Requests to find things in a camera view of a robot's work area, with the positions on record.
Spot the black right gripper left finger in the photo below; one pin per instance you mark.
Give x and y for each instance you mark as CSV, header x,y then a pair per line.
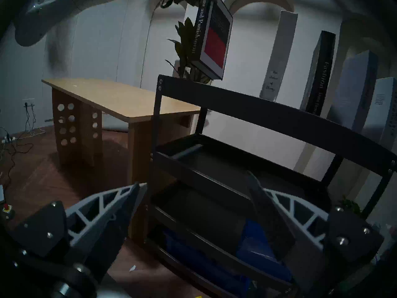
x,y
102,226

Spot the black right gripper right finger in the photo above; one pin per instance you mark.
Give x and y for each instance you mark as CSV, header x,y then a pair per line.
x,y
279,226

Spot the black Crime and Punishment book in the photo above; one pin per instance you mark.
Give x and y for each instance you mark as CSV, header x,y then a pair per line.
x,y
214,39

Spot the grey Statue of Liberty book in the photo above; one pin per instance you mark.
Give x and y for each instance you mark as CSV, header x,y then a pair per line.
x,y
279,58

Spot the white Design Hotels Yearbook book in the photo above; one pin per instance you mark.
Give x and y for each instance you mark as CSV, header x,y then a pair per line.
x,y
383,114

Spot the grey Discontent book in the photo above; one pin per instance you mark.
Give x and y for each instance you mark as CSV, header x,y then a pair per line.
x,y
356,92

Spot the black Fashion book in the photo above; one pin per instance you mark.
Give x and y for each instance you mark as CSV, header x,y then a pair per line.
x,y
322,74

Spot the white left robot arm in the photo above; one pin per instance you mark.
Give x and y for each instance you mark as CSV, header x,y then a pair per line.
x,y
46,15

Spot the black three-tier shelf cart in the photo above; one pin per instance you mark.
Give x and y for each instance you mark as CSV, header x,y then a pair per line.
x,y
248,120

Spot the tall dark green plant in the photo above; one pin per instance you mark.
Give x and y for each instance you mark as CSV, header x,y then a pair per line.
x,y
186,46

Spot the small green potted plant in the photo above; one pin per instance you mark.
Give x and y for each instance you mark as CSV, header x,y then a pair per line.
x,y
350,205

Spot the red emergency stop button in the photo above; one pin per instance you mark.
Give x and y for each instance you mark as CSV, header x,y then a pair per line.
x,y
6,209

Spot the light wooden table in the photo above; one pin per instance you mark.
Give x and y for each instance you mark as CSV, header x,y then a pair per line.
x,y
118,98

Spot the white power strip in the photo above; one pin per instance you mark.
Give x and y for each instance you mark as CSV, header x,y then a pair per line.
x,y
7,139

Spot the wall socket with plugs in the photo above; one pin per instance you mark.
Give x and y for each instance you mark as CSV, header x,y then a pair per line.
x,y
28,104

